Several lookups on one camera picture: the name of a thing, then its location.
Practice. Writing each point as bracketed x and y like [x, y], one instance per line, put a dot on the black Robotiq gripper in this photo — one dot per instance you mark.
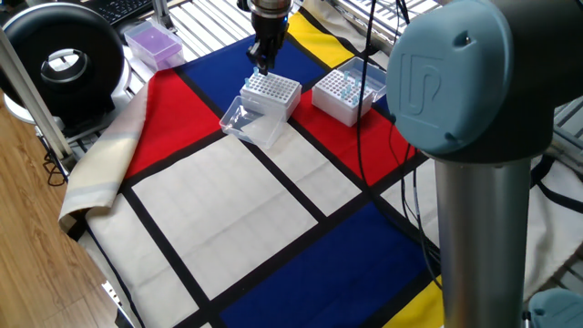
[271, 29]

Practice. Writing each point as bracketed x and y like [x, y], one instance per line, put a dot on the white pipette tip box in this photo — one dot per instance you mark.
[291, 98]
[337, 109]

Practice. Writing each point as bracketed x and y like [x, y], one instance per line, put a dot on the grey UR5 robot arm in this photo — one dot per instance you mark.
[478, 136]

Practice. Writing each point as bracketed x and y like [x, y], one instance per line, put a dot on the purple pipette tip box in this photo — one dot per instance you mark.
[155, 45]

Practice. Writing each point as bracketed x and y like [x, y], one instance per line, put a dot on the black round cap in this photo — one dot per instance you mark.
[242, 4]

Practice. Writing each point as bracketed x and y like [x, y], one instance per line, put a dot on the black computer keyboard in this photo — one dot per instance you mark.
[123, 9]

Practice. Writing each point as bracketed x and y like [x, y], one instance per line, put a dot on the Mondrian pattern colour-block tablecloth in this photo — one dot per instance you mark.
[228, 214]

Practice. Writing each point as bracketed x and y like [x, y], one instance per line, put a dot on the grey aluminium table rail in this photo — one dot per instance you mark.
[364, 27]

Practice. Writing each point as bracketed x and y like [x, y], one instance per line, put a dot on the aluminium frame post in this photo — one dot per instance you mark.
[32, 100]
[161, 13]

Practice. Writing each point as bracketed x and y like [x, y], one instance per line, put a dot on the white table edge bracket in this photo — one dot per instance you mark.
[112, 295]

